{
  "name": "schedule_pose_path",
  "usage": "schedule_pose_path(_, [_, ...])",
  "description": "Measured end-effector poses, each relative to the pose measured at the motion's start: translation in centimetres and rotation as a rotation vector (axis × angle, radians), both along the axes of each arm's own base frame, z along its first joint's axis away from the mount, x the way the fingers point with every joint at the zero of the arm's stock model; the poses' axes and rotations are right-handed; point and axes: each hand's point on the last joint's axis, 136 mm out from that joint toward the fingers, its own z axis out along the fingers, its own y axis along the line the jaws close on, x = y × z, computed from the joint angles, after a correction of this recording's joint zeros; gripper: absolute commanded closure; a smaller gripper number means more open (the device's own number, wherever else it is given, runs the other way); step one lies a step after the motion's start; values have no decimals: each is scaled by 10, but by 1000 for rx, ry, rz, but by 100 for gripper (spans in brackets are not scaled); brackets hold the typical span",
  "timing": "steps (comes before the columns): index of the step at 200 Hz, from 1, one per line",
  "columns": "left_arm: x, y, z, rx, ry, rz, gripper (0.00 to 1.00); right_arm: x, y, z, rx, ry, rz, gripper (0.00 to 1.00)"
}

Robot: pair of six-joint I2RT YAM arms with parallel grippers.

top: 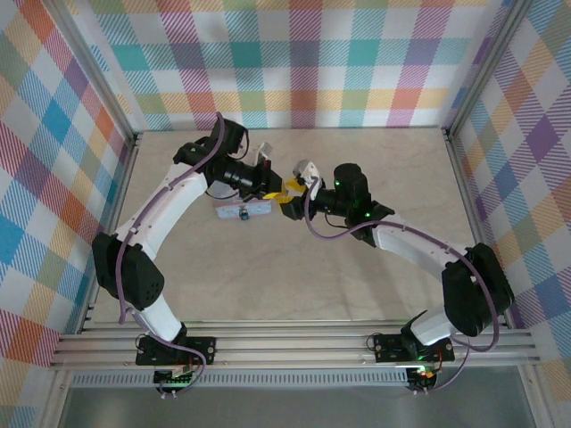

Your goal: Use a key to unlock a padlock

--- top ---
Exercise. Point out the aluminium side frame rail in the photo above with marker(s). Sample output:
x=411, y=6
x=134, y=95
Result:
x=464, y=196
x=121, y=200

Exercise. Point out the right circuit board green lights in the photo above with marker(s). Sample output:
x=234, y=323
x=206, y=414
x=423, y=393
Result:
x=421, y=375

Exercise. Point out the small blue padlock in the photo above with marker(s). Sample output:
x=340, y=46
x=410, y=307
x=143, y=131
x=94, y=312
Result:
x=244, y=216

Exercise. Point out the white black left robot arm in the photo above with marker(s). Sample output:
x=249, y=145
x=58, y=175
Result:
x=178, y=191

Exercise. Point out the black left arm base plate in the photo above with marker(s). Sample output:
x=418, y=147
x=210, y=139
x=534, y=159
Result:
x=201, y=350

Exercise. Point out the aluminium frame post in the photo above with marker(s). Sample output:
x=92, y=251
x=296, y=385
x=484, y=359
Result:
x=485, y=67
x=96, y=67

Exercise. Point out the aluminium mounting rail beam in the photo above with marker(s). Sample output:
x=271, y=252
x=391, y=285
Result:
x=290, y=348

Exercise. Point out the grey metal sheet panel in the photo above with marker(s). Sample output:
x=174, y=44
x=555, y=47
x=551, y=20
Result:
x=290, y=408

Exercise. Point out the circuit board green lights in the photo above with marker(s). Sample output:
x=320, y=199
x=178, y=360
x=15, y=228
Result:
x=174, y=378
x=421, y=375

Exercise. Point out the left circuit board green lights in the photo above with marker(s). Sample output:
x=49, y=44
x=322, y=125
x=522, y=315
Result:
x=174, y=378

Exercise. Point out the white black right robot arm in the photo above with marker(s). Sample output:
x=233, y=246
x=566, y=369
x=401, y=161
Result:
x=401, y=243

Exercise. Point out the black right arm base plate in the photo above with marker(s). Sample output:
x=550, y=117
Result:
x=388, y=348

